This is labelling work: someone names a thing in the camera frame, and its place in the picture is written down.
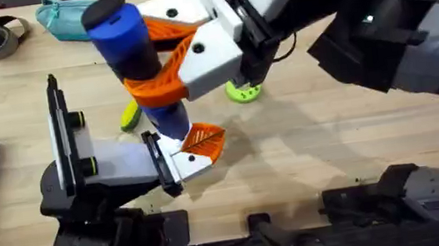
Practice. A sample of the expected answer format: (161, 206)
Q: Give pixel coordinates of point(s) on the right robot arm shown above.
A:
(437, 50)

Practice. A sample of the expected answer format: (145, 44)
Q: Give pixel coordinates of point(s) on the grey tape roll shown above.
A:
(5, 49)

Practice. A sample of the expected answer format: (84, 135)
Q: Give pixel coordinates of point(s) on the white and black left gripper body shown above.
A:
(123, 162)

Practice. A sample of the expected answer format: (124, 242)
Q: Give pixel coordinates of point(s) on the yellow-green toy vegetable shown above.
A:
(130, 117)

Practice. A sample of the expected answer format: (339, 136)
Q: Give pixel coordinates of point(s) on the teal zip pouch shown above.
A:
(64, 20)

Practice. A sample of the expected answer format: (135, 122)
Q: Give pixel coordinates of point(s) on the green disc with holes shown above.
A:
(241, 95)

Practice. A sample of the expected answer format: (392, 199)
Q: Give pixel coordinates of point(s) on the blue electric screwdriver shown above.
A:
(120, 34)

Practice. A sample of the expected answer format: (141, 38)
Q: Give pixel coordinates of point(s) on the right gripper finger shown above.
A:
(178, 10)
(208, 63)

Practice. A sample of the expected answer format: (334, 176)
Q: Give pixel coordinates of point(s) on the black upright left wrist plate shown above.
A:
(61, 130)

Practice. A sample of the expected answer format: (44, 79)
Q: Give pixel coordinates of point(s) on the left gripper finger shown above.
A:
(205, 143)
(172, 146)

